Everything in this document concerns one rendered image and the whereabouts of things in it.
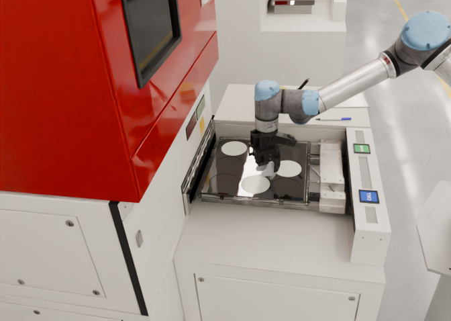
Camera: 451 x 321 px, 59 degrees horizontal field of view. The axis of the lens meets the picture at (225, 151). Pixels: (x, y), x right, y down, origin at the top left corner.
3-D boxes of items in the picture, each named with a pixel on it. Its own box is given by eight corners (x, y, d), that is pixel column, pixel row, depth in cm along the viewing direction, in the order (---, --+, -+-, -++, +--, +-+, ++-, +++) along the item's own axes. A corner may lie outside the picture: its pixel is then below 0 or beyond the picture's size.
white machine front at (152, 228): (141, 315, 108) (108, 203, 86) (209, 148, 174) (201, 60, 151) (152, 316, 108) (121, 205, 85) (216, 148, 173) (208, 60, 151)
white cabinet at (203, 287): (198, 390, 170) (172, 260, 124) (237, 227, 247) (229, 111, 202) (355, 418, 157) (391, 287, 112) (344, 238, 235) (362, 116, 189)
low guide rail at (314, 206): (201, 201, 145) (200, 195, 143) (203, 197, 147) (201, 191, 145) (344, 213, 135) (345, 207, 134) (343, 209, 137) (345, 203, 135)
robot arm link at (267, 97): (280, 90, 116) (252, 88, 117) (280, 123, 122) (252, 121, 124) (283, 78, 122) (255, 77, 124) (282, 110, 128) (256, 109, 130)
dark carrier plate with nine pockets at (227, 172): (201, 193, 137) (201, 192, 137) (221, 140, 165) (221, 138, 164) (303, 202, 130) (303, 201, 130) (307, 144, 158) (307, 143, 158)
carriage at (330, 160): (319, 212, 132) (319, 205, 131) (319, 150, 162) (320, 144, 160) (344, 214, 131) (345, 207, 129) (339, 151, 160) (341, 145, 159)
